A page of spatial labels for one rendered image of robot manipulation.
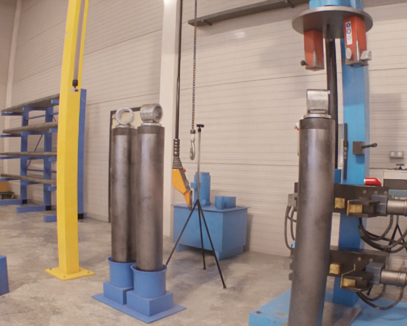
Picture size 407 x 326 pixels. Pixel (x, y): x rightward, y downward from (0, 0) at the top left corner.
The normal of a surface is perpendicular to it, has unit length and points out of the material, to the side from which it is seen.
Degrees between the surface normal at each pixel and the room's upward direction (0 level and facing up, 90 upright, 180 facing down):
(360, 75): 90
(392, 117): 90
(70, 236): 90
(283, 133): 90
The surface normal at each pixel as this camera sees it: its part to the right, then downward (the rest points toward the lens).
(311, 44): -0.88, -0.01
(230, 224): 0.77, 0.03
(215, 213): -0.64, 0.00
